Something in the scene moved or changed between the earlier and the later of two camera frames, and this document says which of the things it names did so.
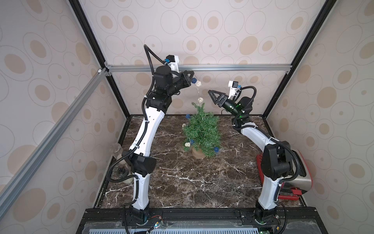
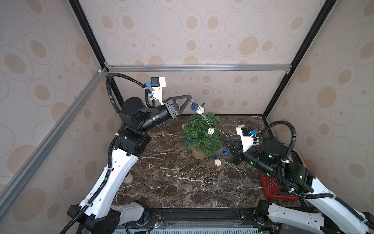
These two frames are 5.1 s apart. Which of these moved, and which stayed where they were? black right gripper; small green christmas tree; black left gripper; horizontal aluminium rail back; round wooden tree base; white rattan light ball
Moved: black left gripper; white rattan light ball; black right gripper
Stayed: round wooden tree base; small green christmas tree; horizontal aluminium rail back
